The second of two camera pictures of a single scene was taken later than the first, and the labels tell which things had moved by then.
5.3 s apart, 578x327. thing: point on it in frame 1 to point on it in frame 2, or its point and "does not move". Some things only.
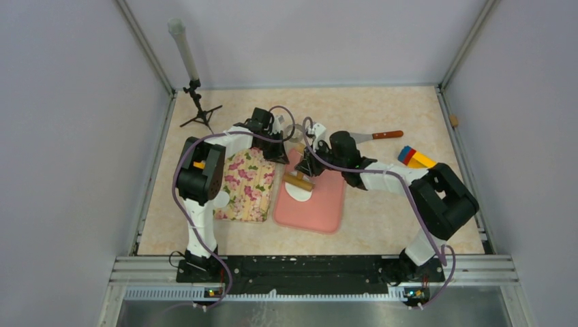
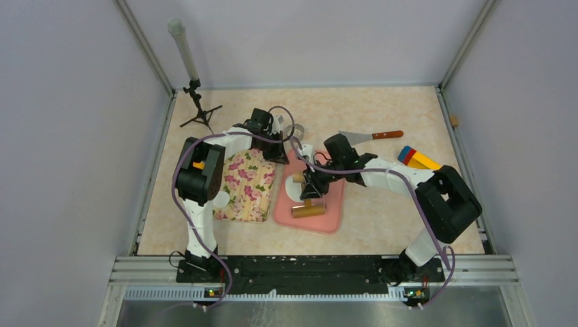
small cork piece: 454,120 does not move
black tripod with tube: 177,27 does not move
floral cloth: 249,180 does not move
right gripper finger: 309,163 to 311,191
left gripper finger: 275,151 does not move
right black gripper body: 328,156 to 323,178
